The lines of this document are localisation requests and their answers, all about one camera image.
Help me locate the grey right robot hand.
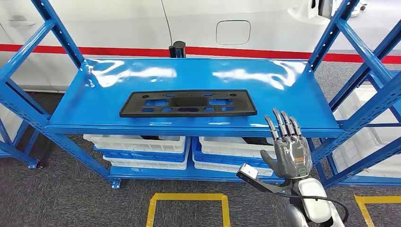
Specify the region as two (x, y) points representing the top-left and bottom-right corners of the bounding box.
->
(260, 108), (313, 180)

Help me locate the black plastic plate bracket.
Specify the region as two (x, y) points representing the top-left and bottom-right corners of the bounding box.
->
(119, 89), (258, 118)

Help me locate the blue plastic crate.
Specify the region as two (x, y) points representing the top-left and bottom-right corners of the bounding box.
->
(94, 145), (189, 164)
(192, 138), (273, 170)

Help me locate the white car body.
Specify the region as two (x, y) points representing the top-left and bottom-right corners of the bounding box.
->
(0, 0), (337, 93)

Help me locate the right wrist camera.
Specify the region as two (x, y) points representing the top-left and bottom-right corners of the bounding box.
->
(235, 163), (294, 193)

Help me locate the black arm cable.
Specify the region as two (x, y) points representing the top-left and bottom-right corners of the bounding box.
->
(275, 192), (349, 224)

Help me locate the black barrier post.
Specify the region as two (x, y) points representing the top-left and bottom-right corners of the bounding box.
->
(168, 41), (187, 59)

